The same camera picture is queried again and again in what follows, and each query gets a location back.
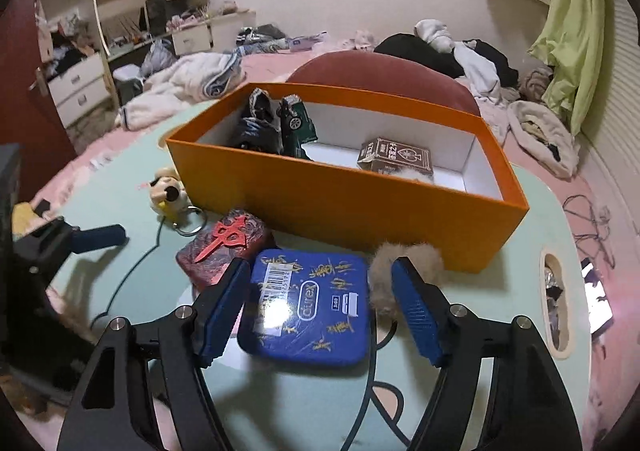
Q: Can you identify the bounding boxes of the beige garment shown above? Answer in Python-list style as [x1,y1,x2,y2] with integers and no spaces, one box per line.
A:
[507,100,581,179]

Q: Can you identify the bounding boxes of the light green hanging garment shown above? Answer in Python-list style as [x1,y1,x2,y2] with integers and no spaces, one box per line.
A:
[527,0,606,137]

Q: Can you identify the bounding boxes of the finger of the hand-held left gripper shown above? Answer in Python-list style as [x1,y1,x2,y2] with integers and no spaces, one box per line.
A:
[16,218,129,283]

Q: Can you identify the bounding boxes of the brown fuzzy garment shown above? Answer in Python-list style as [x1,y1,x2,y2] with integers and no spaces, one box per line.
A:
[517,66,553,104]

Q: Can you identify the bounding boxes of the red-brown wooden door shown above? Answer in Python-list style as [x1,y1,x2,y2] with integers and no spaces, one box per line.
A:
[0,0,76,192]

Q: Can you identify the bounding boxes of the crumpled foil wrappers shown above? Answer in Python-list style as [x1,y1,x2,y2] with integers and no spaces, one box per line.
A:
[544,263,568,347]

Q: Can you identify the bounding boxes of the tangled charging cables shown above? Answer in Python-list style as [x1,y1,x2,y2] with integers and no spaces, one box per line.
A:
[562,194,618,267]

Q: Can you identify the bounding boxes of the black lace-trimmed cloth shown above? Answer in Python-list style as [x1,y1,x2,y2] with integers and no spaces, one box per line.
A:
[231,88,283,152]

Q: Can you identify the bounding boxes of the grey plastic bag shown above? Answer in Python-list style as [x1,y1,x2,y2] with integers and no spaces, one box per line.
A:
[140,38,176,77]

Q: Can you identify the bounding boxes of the mint cartoon print desktop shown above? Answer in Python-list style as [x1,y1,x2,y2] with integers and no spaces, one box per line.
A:
[30,101,593,451]

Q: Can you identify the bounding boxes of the white fleece blanket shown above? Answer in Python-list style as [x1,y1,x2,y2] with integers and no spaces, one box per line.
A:
[114,51,247,132]

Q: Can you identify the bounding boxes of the white drawer cabinet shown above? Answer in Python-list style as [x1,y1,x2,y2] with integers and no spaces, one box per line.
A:
[47,51,118,129]

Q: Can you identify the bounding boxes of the black white striped garment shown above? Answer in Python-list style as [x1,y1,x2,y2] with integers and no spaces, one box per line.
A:
[236,24,288,46]

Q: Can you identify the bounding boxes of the dark red marbled block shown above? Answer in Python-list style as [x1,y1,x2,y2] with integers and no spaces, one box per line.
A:
[175,210,273,292]

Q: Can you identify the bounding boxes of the pale floral garment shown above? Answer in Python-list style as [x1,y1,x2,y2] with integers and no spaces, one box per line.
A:
[345,28,378,52]

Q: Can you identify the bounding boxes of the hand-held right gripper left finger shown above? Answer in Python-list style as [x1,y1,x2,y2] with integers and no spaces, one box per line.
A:
[56,257,252,451]

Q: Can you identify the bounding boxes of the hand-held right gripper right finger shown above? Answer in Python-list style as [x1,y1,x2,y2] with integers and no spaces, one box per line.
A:
[391,256,583,451]

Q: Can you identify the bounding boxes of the brown card box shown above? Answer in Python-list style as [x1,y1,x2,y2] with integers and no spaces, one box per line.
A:
[356,136,435,177]

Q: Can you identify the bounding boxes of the orange cardboard box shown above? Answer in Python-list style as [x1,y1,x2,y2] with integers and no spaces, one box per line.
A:
[165,82,530,274]

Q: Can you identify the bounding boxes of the lilac packet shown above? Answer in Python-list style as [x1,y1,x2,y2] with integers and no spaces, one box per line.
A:
[289,32,328,53]

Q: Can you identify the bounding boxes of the blue metal tin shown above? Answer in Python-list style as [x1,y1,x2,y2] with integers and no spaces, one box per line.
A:
[236,248,371,367]

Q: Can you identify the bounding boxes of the green toy car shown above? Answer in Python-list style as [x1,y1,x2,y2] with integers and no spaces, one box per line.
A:
[277,94,319,161]

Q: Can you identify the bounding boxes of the white desk with drawers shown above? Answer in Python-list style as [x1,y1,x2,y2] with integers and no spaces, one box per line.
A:
[170,11,258,57]

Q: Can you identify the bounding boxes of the brown fur pompom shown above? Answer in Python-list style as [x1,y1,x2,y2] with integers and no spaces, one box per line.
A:
[367,241,445,319]

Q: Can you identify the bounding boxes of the maroon cushion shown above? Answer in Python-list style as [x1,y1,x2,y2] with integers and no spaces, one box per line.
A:
[287,51,482,117]

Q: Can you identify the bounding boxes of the smartphone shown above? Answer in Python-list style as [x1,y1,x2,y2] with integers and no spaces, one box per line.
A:
[580,258,615,336]

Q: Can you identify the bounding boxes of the pink printed bed sheet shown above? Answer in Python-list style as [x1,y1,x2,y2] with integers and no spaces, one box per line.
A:
[35,51,640,451]

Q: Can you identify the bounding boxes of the cartoon figurine keychain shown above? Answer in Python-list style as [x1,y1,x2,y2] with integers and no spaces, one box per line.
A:
[137,167,208,237]

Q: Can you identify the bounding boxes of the white slatted closet door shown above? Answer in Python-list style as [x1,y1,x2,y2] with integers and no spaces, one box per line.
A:
[580,0,640,212]

